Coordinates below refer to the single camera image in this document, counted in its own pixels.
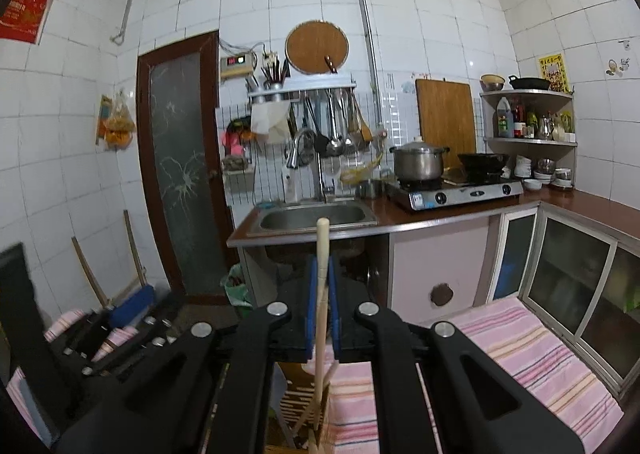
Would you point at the steel cooking pot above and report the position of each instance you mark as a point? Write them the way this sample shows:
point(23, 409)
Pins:
point(417, 161)

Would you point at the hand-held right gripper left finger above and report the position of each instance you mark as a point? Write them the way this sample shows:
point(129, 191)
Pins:
point(312, 304)

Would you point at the wall hook decal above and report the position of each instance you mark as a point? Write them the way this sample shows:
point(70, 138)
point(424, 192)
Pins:
point(617, 66)

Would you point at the steel gas stove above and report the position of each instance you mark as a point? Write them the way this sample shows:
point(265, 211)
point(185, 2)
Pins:
point(460, 194)

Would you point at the row of hanging ladles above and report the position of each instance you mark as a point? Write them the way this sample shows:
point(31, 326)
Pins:
point(340, 129)

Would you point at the pink striped tablecloth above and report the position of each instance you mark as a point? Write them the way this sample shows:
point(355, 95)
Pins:
point(525, 359)

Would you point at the white hanging towel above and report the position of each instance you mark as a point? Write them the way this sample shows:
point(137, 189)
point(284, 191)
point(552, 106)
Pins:
point(270, 121)

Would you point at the hanging plastic bag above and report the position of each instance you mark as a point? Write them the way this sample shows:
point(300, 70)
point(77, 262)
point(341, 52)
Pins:
point(117, 124)

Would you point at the metal wall utensil rack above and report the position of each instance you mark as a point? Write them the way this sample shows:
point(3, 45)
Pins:
point(300, 90)

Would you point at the corner wall shelf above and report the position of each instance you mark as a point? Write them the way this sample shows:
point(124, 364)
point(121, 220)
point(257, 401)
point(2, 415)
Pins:
point(535, 141)

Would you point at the yellow wall poster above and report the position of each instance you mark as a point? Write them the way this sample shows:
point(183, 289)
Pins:
point(553, 73)

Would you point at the grey wall pipe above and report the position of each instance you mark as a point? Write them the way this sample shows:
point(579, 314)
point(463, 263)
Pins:
point(367, 34)

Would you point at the metal faucet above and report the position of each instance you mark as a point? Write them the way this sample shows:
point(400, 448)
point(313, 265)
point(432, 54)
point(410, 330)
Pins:
point(320, 174)

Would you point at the pink hanging item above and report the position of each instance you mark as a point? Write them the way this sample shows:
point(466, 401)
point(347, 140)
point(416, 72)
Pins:
point(234, 139)

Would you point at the cooking oil bottle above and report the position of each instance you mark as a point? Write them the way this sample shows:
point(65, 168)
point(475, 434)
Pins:
point(505, 121)

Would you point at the small steel pot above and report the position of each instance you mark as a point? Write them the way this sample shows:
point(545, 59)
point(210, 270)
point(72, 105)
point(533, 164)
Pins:
point(369, 190)

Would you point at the yellow slotted utensil holder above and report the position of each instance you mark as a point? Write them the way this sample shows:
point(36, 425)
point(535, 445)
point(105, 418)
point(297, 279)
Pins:
point(295, 379)

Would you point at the black pan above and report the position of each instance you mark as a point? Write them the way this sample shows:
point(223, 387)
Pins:
point(530, 83)

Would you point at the wooden chopstick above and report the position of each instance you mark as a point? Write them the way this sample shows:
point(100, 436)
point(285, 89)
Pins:
point(322, 244)

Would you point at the steel sink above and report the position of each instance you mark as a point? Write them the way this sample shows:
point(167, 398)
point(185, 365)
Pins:
point(300, 219)

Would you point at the metal utensil cup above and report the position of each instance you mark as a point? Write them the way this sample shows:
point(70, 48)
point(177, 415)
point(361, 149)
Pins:
point(275, 79)

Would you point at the white wall rack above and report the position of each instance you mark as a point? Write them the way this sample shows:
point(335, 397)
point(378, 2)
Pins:
point(393, 126)

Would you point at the wooden cutting board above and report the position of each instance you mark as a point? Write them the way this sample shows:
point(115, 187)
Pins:
point(445, 119)

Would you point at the white power strip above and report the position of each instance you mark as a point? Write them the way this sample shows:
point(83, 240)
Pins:
point(270, 58)

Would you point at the round wooden board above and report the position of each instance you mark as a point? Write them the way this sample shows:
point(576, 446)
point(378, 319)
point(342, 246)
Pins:
point(310, 46)

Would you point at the wooden stick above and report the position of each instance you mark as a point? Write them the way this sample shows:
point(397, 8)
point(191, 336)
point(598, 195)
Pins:
point(90, 271)
point(135, 249)

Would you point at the stack of white bowls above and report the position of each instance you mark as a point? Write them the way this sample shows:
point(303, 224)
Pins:
point(523, 166)

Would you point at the green plastic bag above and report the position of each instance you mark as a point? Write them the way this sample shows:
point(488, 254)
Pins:
point(237, 286)

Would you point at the wooden door with frosted glass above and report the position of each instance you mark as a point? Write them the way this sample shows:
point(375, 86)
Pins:
point(185, 159)

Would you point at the wall controller box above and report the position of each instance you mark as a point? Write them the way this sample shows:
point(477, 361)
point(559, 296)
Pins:
point(236, 66)

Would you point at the black wok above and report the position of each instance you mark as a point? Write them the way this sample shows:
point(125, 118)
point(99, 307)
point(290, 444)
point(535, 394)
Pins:
point(482, 162)

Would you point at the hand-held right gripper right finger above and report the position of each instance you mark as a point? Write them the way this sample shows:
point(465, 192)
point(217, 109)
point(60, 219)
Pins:
point(336, 314)

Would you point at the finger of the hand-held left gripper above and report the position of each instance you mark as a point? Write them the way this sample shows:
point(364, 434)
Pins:
point(132, 306)
point(150, 334)

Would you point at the kitchen counter with cabinets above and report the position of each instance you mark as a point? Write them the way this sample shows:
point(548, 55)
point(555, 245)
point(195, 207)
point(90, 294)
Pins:
point(440, 254)

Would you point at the red wall calendar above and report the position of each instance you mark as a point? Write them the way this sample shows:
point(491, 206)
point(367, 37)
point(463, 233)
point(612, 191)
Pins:
point(22, 11)

